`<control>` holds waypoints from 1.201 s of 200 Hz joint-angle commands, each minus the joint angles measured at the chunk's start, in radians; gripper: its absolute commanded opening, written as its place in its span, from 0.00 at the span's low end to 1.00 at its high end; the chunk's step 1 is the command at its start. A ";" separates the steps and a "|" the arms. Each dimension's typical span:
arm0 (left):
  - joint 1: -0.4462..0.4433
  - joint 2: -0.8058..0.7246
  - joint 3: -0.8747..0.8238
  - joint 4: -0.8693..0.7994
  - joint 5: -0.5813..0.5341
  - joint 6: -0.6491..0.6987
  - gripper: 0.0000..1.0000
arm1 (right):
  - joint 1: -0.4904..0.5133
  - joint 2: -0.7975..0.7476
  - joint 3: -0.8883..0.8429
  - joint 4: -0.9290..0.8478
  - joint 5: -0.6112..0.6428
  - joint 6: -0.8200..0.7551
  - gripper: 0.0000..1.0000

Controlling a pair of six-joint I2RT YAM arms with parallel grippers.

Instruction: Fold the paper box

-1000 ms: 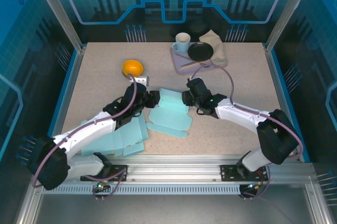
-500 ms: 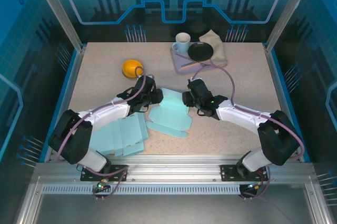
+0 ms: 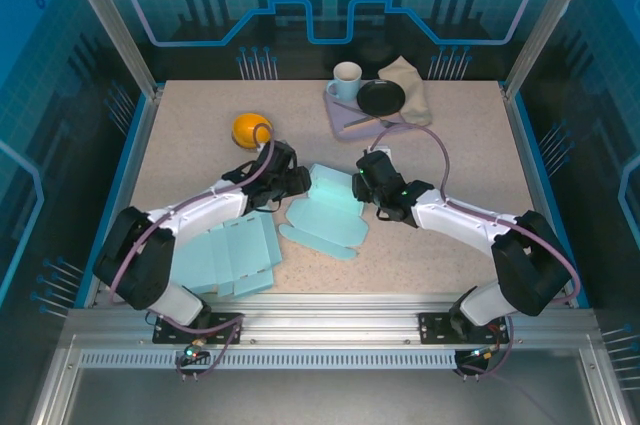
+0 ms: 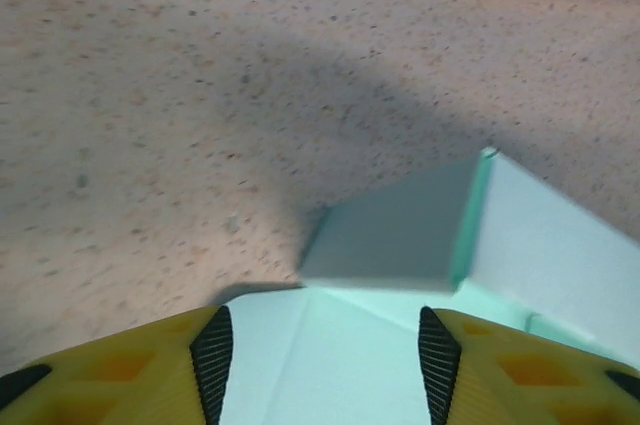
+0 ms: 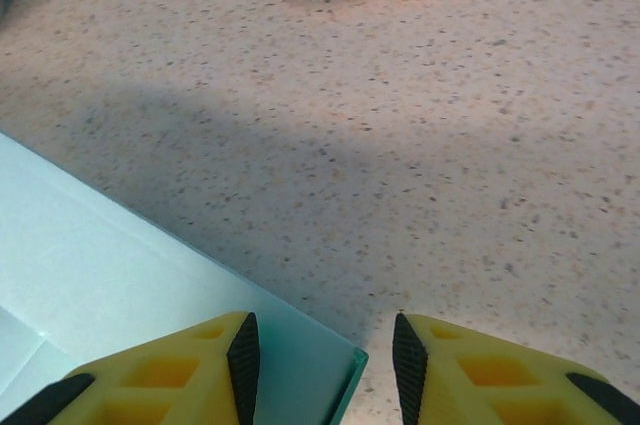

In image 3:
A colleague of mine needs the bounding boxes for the light blue paper box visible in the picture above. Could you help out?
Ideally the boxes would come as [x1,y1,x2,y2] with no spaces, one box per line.
[278,162,370,262]
[172,217,282,302]

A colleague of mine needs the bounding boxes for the silver metal knife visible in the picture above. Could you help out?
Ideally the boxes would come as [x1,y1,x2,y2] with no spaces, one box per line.
[341,114,376,134]

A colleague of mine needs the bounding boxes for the orange bowl with patterned outside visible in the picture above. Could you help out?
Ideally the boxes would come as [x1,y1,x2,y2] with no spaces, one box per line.
[230,113,275,151]

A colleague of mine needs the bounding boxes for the lavender plastic tray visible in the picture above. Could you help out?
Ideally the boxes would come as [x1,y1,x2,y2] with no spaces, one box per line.
[322,78,409,141]

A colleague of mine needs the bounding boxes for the black round plate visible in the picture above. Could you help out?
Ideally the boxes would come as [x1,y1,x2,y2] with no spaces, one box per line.
[356,79,407,116]

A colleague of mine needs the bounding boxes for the beige cloth napkin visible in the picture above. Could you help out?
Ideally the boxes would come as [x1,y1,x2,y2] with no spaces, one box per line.
[377,55,434,129]

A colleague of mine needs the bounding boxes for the pale blue mug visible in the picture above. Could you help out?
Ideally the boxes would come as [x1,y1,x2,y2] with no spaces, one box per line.
[325,61,364,102]

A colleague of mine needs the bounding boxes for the grey metal front panel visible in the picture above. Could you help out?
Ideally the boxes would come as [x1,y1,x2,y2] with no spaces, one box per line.
[29,334,626,425]

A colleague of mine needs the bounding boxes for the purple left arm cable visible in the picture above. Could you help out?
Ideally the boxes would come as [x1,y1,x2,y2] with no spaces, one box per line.
[108,122,276,382]

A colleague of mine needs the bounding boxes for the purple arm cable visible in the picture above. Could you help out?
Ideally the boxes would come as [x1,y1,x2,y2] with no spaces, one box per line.
[372,123,582,382]
[108,122,276,382]

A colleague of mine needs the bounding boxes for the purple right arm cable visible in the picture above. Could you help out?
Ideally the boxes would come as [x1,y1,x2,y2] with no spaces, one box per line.
[372,123,582,382]

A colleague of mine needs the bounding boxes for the aluminium mounting rail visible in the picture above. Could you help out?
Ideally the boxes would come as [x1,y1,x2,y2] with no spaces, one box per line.
[64,293,601,346]

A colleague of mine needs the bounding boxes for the aluminium table side rail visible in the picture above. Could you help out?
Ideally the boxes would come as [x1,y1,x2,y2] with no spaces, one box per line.
[82,87,164,309]
[502,87,577,307]

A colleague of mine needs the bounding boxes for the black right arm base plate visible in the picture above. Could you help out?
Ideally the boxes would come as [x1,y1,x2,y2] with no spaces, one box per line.
[417,311,511,346]

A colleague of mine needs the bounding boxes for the slotted grey cable duct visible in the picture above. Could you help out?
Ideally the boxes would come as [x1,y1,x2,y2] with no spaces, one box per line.
[78,350,461,371]

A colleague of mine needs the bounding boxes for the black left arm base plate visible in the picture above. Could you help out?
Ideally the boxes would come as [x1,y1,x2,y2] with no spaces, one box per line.
[152,312,245,346]

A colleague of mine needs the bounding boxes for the cable connector with green light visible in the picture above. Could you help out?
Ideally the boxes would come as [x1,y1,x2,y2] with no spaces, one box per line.
[467,344,501,362]
[180,339,210,362]

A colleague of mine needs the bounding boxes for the aluminium frame post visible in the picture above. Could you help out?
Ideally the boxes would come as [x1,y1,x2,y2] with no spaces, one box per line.
[54,0,164,99]
[502,0,607,99]

